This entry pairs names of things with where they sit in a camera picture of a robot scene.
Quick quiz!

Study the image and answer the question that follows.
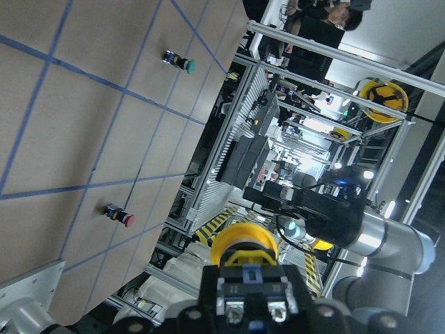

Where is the red push button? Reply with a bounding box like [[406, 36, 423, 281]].
[[104, 204, 136, 228]]

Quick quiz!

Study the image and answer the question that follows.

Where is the yellow push button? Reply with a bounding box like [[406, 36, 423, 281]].
[[210, 223, 278, 267]]

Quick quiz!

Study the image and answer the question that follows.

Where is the yellow hard hat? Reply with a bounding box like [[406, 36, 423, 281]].
[[358, 79, 409, 124]]

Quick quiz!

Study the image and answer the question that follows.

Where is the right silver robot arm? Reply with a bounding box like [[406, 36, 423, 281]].
[[243, 166, 435, 333]]

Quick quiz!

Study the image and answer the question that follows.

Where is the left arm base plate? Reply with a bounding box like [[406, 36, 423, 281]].
[[1, 260, 65, 333]]

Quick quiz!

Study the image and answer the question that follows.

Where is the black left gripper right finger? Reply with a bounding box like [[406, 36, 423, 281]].
[[264, 265, 312, 333]]

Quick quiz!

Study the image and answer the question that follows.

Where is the person in black shirt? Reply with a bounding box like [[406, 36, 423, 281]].
[[284, 1, 363, 81]]

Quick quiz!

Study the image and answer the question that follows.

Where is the green push button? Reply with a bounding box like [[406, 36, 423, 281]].
[[162, 50, 196, 74]]

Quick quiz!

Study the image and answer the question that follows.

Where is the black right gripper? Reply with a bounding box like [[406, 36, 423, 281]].
[[243, 166, 364, 248]]

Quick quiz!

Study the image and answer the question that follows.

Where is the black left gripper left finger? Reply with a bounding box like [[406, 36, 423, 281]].
[[177, 266, 226, 333]]

